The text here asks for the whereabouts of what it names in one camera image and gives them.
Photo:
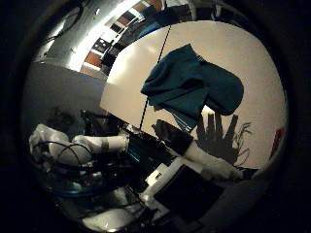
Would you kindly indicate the teal cloth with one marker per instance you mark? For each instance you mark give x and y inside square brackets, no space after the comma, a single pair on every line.
[191,84]

